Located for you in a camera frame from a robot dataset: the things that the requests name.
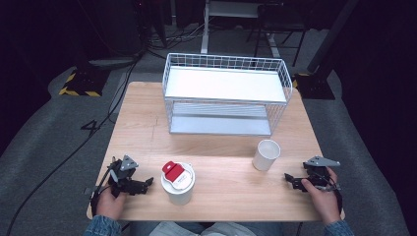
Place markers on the person's lap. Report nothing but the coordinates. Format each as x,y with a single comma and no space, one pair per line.
203,229

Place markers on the person's right hand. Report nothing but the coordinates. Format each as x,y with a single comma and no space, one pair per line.
323,201

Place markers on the dark slanted metal pole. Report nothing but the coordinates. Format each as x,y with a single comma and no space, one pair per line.
331,36

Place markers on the white metal stand frame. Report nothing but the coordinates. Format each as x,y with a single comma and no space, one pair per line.
226,13

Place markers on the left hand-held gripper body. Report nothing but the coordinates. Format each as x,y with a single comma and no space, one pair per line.
122,170

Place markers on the person's left hand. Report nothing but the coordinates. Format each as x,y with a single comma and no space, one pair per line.
110,204

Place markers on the black yellow striped base plate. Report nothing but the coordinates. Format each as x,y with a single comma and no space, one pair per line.
84,83
314,86

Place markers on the white cup with red lid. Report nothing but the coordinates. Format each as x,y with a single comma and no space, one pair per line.
178,182

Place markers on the black metal chair frame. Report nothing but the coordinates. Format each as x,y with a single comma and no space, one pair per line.
278,23

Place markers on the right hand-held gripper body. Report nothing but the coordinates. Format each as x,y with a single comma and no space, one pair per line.
318,170

